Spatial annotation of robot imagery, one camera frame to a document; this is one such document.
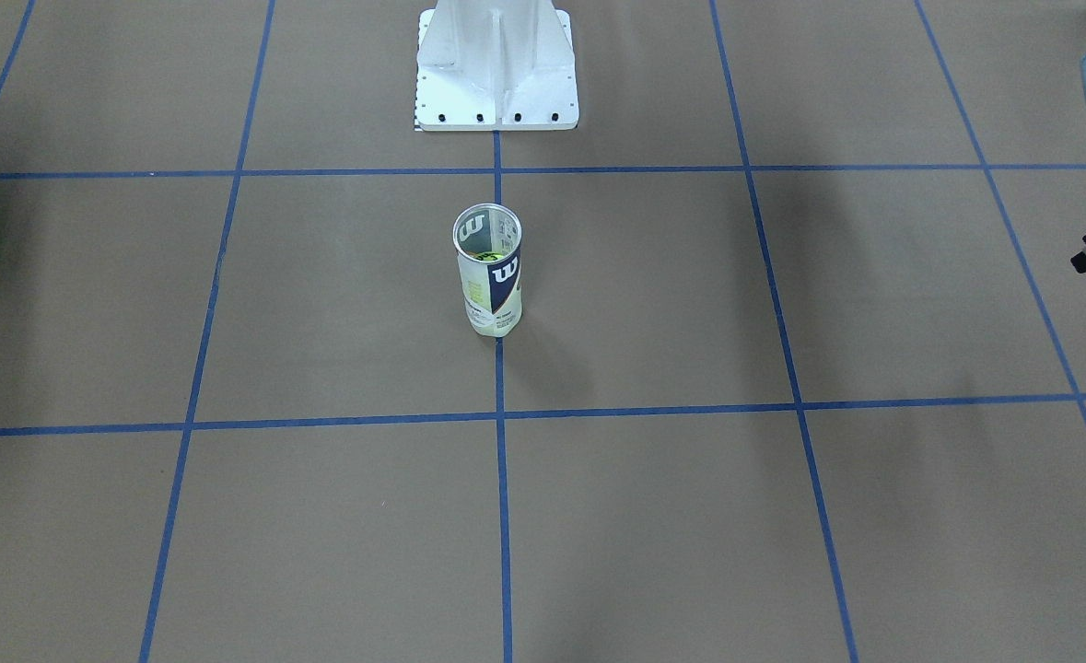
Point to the yellow tennis ball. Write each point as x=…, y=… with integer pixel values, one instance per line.
x=486, y=256

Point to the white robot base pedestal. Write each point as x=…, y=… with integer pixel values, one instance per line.
x=495, y=66

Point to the white tennis ball can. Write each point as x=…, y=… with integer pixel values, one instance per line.
x=492, y=291

